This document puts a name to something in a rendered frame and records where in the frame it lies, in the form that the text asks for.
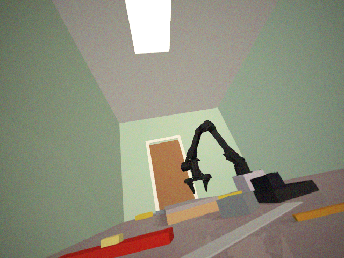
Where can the red flat bar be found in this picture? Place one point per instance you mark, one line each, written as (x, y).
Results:
(115, 246)

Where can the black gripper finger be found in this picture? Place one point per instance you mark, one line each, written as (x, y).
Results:
(205, 182)
(191, 185)

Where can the orange long flat bar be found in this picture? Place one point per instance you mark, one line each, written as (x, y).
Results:
(324, 211)

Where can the white flat strip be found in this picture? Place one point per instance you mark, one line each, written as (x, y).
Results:
(211, 249)

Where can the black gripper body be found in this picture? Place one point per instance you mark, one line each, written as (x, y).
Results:
(196, 176)

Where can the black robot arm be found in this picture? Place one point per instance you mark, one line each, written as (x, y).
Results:
(240, 165)

